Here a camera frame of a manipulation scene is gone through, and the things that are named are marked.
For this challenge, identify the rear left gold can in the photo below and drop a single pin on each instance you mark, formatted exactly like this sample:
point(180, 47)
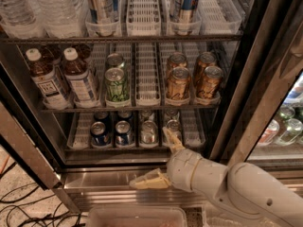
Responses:
point(174, 60)

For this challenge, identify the front green can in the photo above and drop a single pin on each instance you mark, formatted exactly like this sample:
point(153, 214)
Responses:
point(116, 85)

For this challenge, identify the rear left blue can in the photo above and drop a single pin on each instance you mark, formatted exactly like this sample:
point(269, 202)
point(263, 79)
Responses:
point(105, 118)

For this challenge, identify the right clear plastic bin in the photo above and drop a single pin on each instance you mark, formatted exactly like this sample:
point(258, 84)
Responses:
point(216, 218)

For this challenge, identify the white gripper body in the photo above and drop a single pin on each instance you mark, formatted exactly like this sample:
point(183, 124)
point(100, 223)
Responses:
point(181, 168)

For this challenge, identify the middle wire shelf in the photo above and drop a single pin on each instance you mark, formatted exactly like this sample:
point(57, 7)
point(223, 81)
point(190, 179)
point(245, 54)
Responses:
point(129, 108)

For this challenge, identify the rear right silver can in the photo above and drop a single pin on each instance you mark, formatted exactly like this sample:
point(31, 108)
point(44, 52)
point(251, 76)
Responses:
point(171, 114)

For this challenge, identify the left tall silver blue can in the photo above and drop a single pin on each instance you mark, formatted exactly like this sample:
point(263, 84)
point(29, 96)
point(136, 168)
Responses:
point(104, 15)

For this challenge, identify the rear right gold can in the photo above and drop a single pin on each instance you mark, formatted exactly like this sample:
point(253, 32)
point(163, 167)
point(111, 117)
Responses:
point(203, 60)

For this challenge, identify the top wire shelf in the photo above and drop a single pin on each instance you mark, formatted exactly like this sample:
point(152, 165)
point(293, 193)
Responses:
point(125, 39)

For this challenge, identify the left clear water bottle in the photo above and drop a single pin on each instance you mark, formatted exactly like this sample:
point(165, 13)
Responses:
point(19, 19)

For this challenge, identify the gold can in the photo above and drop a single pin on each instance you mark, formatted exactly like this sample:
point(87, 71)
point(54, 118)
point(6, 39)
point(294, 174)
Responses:
point(203, 60)
point(178, 83)
point(174, 60)
point(209, 83)

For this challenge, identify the tea bottle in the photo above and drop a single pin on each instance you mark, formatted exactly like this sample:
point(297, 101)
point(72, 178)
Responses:
point(48, 79)
point(80, 77)

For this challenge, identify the silver 7up can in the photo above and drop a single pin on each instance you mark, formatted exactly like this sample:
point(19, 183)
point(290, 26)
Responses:
point(149, 132)

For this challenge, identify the front left blue can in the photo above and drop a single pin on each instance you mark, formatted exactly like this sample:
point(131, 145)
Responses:
point(100, 134)

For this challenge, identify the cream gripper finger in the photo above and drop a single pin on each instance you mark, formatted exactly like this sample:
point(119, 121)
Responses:
point(175, 144)
point(154, 179)

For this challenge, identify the front right gold can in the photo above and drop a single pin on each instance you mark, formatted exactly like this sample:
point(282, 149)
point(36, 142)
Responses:
point(209, 83)

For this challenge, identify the red white can behind glass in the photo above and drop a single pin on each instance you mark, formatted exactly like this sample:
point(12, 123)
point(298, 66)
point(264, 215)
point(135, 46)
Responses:
point(269, 134)

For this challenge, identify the front left gold can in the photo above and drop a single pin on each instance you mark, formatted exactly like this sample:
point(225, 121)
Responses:
point(178, 83)

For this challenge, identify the left clear plastic bin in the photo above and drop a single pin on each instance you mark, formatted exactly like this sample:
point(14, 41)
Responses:
point(136, 216)

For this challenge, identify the right clear water bottle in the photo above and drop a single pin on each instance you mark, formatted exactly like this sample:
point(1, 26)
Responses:
point(61, 18)

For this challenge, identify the green can behind glass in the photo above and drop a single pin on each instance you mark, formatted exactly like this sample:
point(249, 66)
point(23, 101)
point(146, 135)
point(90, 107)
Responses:
point(293, 128)

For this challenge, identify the clear plastic bin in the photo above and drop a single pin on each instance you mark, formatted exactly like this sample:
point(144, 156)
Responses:
point(136, 216)
point(216, 218)

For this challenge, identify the clear water bottle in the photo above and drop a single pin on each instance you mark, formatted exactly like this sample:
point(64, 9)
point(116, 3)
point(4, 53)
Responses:
point(61, 18)
point(19, 19)

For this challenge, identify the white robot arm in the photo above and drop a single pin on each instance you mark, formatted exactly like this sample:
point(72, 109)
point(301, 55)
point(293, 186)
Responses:
point(243, 191)

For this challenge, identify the wire shelf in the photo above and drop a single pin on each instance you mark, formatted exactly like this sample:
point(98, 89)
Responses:
point(129, 108)
point(125, 39)

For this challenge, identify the right tall silver blue can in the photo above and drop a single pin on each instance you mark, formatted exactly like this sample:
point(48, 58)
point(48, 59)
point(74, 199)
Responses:
point(182, 15)

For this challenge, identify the front right silver can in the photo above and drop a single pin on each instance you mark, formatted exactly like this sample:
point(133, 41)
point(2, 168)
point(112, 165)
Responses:
point(175, 127)

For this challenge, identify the left front tea bottle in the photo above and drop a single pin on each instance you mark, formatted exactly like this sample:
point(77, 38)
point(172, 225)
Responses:
point(48, 79)

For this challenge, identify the tall silver blue can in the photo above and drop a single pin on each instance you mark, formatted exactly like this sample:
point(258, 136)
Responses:
point(182, 15)
point(104, 15)

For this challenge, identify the stainless steel display fridge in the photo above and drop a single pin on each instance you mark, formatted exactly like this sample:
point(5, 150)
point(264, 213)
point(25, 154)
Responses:
point(258, 72)

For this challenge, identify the right front tea bottle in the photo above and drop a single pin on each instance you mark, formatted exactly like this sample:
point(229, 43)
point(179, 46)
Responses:
point(80, 77)

